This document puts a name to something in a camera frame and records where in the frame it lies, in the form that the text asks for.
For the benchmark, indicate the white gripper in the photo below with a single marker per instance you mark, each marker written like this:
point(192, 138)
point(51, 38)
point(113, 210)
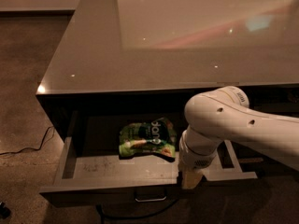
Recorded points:
point(196, 160)

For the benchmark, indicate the dark drawer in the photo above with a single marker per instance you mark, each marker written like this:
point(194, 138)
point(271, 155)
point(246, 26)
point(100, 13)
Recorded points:
point(91, 172)

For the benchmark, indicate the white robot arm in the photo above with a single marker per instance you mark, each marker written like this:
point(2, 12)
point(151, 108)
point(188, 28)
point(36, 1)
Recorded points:
point(218, 118)

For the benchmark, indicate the dark glossy drawer cabinet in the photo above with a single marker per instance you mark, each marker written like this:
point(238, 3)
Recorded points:
point(122, 57)

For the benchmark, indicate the green snack bag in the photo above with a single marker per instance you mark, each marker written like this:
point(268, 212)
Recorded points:
point(156, 138)

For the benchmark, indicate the small black floor object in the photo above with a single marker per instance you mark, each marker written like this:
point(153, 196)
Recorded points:
point(4, 211)

